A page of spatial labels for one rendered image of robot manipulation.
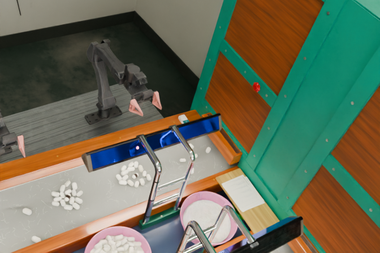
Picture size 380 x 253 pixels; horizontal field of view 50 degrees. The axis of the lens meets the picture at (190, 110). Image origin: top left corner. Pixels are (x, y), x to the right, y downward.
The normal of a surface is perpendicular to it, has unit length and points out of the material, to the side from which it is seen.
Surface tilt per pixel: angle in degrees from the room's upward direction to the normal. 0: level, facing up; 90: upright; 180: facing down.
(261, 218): 0
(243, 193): 0
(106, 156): 58
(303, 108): 90
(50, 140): 0
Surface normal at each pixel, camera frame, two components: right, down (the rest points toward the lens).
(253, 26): -0.84, 0.24
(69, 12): 0.58, 0.66
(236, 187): 0.21, -0.70
